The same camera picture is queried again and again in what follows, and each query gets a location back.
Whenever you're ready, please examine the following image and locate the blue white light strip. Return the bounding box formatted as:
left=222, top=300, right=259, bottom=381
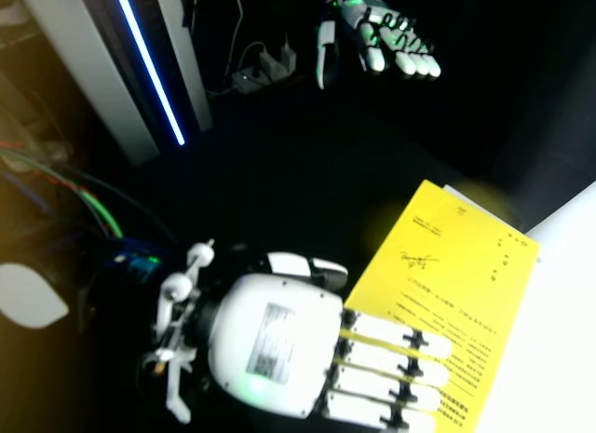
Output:
left=114, top=0, right=186, bottom=146

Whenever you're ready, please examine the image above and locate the white book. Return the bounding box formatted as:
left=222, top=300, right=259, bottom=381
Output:
left=440, top=183, right=532, bottom=234

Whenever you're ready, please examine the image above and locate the white plug adapter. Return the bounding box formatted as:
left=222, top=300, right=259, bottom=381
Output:
left=258, top=35, right=298, bottom=80

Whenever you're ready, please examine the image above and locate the black table cloth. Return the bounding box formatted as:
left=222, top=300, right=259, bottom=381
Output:
left=92, top=0, right=596, bottom=433

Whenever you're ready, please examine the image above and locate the yellow book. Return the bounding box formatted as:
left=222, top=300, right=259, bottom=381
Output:
left=343, top=179, right=542, bottom=433

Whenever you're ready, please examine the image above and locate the white robot column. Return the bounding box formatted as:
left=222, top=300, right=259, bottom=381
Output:
left=16, top=0, right=214, bottom=167

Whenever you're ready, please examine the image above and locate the white power strip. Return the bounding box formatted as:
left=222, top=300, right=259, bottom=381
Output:
left=231, top=60, right=298, bottom=95

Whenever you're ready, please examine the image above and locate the white cable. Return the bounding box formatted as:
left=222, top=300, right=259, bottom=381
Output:
left=238, top=40, right=267, bottom=75
left=204, top=0, right=246, bottom=97

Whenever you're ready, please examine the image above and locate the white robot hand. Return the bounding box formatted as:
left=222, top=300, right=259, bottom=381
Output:
left=316, top=0, right=442, bottom=90
left=207, top=250, right=455, bottom=433

